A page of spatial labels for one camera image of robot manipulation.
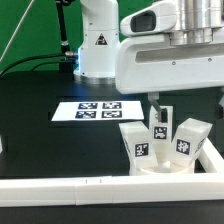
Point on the white marker sheet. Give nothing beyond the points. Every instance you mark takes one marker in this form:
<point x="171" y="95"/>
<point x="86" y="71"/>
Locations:
<point x="96" y="111"/>

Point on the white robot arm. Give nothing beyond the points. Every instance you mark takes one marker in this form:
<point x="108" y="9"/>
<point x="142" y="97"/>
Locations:
<point x="197" y="21"/>

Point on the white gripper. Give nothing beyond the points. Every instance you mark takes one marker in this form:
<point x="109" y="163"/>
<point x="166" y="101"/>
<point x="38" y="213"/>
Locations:
<point x="151" y="64"/>

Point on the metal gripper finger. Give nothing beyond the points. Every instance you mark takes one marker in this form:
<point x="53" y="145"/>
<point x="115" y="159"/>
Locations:
<point x="221" y="105"/>

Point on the white part left edge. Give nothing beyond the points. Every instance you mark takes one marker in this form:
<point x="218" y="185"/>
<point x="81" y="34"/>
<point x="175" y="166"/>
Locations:
<point x="1" y="148"/>

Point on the thin white rod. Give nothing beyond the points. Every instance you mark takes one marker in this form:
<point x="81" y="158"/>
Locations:
<point x="16" y="30"/>

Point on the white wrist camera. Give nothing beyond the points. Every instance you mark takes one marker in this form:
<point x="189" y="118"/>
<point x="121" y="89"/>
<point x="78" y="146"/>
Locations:
<point x="159" y="17"/>

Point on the white L-shaped fence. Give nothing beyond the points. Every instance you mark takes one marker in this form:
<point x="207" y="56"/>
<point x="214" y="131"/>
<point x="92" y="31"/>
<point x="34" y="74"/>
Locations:
<point x="208" y="185"/>

